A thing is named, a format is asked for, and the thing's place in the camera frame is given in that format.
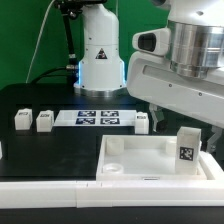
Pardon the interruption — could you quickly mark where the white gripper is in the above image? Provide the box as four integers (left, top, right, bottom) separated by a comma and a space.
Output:
127, 52, 224, 133

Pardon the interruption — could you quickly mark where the black cable bundle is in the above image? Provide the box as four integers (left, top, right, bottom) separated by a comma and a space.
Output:
30, 66, 79, 84

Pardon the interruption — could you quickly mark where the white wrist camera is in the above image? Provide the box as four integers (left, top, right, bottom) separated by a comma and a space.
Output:
132, 28, 171, 56

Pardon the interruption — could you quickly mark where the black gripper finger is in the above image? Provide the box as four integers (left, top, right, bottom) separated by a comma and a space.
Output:
207, 126, 223, 153

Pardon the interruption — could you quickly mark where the white L-shaped fence wall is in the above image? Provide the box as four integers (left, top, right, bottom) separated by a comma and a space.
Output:
0, 153, 224, 209

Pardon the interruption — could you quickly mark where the white square tabletop part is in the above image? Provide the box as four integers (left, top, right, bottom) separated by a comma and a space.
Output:
96, 135, 207, 181

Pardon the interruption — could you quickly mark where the white marker plate with tags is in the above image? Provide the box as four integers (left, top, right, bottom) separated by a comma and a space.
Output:
54, 110, 136, 127

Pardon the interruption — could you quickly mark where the white cable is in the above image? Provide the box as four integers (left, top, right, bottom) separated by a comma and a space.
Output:
25, 0, 57, 84

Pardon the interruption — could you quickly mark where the white part at left edge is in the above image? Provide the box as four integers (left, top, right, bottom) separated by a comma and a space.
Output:
0, 141, 3, 160

